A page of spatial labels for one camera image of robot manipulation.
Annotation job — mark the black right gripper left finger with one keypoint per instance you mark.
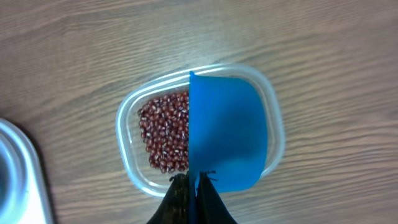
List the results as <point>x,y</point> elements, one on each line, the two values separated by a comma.
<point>174,206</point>

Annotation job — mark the clear plastic container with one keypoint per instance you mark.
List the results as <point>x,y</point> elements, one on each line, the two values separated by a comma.
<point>132,148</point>

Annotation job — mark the blue plastic measuring scoop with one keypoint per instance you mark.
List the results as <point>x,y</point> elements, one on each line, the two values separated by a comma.
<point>227,134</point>

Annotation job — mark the white digital kitchen scale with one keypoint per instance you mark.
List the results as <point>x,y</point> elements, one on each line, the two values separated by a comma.
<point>24,196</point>

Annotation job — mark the red adzuki beans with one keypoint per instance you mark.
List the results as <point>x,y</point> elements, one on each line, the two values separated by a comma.
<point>164,127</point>

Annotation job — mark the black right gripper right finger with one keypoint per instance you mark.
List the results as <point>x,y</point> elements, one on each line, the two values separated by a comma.
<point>209,205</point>

